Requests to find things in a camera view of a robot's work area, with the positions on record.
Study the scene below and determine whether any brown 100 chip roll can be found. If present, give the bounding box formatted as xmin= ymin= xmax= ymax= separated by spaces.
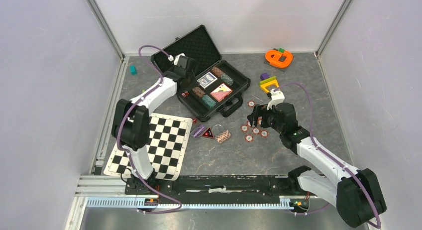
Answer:
xmin=192 ymin=86 xmax=206 ymax=99

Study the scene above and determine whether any brown poker chip roll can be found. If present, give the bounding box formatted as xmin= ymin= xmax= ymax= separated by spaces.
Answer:
xmin=211 ymin=67 xmax=224 ymax=78

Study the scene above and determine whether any pink brown chip roll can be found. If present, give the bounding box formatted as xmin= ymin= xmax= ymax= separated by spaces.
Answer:
xmin=215 ymin=129 xmax=231 ymax=144

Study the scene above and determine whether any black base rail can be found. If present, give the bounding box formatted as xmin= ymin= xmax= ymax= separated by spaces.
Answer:
xmin=124 ymin=175 xmax=309 ymax=210

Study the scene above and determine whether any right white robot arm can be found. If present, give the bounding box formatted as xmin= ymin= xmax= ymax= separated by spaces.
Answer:
xmin=247 ymin=89 xmax=387 ymax=228

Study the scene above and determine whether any red white poker chip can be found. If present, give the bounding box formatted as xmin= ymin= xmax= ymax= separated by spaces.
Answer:
xmin=245 ymin=134 xmax=254 ymax=142
xmin=252 ymin=127 xmax=261 ymax=134
xmin=240 ymin=124 xmax=249 ymax=132
xmin=260 ymin=130 xmax=268 ymax=138
xmin=247 ymin=101 xmax=255 ymax=108

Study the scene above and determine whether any green blue chip roll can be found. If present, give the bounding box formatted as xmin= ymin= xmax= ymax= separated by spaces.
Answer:
xmin=220 ymin=73 xmax=234 ymax=86

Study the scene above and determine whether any purple poker chip roll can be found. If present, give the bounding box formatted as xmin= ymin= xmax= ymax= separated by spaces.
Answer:
xmin=190 ymin=124 xmax=206 ymax=138

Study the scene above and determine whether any black poker carrying case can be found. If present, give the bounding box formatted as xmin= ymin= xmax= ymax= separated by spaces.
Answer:
xmin=151 ymin=25 xmax=251 ymax=122

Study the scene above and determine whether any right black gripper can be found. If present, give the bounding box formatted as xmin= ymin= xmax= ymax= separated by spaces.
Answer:
xmin=247 ymin=104 xmax=284 ymax=134

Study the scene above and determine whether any red playing card deck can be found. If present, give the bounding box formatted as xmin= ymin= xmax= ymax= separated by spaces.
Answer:
xmin=210 ymin=83 xmax=232 ymax=102

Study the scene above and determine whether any yellow triangle toy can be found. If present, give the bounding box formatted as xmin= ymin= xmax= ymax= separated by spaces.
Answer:
xmin=259 ymin=76 xmax=279 ymax=93

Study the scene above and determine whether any orange toy track piece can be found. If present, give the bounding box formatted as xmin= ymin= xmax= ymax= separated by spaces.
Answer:
xmin=265 ymin=48 xmax=293 ymax=69

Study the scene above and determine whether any teal poker chip roll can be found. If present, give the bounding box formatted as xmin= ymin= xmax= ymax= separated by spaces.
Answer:
xmin=201 ymin=94 xmax=216 ymax=109

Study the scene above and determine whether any blue playing card deck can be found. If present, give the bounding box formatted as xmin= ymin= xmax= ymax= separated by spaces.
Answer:
xmin=197 ymin=72 xmax=218 ymax=89

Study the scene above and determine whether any purple toy block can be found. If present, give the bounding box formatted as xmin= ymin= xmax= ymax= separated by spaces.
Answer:
xmin=260 ymin=73 xmax=270 ymax=81

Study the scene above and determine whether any clear round disc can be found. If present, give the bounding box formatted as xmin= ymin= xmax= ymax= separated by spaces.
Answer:
xmin=211 ymin=124 xmax=225 ymax=137

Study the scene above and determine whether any teal toy block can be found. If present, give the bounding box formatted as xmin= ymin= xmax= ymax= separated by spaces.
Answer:
xmin=129 ymin=65 xmax=137 ymax=75

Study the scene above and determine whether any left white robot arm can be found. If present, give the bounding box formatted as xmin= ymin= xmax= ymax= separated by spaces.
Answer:
xmin=112 ymin=53 xmax=198 ymax=194

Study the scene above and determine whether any black white chessboard mat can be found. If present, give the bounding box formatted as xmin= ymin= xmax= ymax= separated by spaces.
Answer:
xmin=103 ymin=113 xmax=193 ymax=181

